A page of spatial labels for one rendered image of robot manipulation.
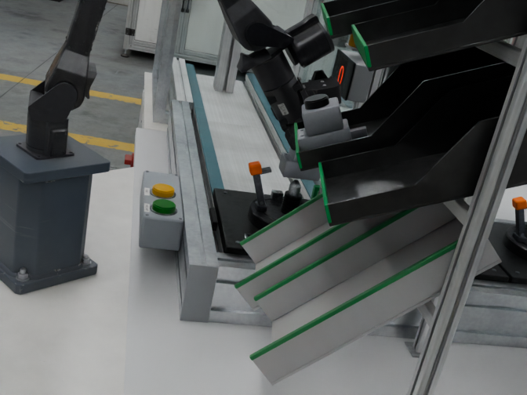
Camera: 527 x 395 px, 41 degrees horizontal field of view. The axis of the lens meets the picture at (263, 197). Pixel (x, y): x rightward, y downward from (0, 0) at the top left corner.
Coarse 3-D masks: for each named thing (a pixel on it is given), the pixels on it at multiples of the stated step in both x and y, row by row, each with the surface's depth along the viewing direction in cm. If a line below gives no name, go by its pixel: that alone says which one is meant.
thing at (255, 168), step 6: (252, 162) 120; (258, 162) 119; (252, 168) 118; (258, 168) 118; (264, 168) 120; (270, 168) 120; (252, 174) 119; (258, 174) 119; (258, 180) 120; (258, 186) 120; (258, 192) 121; (258, 198) 121; (258, 204) 122; (264, 204) 122
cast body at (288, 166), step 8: (280, 160) 122; (288, 160) 118; (296, 160) 118; (280, 168) 121; (288, 168) 118; (296, 168) 118; (288, 176) 119; (296, 176) 119; (304, 176) 119; (312, 176) 119
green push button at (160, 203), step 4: (156, 200) 122; (160, 200) 122; (164, 200) 123; (168, 200) 123; (152, 204) 121; (156, 204) 120; (160, 204) 121; (164, 204) 121; (168, 204) 121; (172, 204) 122; (156, 208) 120; (160, 208) 120; (164, 208) 120; (168, 208) 120; (172, 208) 120; (160, 212) 120; (164, 212) 120; (168, 212) 120; (172, 212) 121
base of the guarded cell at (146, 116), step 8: (144, 72) 248; (144, 80) 238; (144, 88) 229; (144, 96) 219; (144, 104) 212; (168, 104) 217; (144, 112) 205; (152, 112) 206; (144, 120) 198; (152, 120) 199; (144, 128) 192; (152, 128) 193; (160, 128) 194; (128, 160) 225
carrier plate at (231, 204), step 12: (216, 192) 131; (228, 192) 132; (240, 192) 133; (216, 204) 127; (228, 204) 127; (240, 204) 128; (216, 216) 125; (228, 216) 122; (240, 216) 123; (228, 228) 118; (240, 228) 118; (252, 228) 119; (228, 240) 114; (240, 240) 114; (228, 252) 112; (240, 252) 112
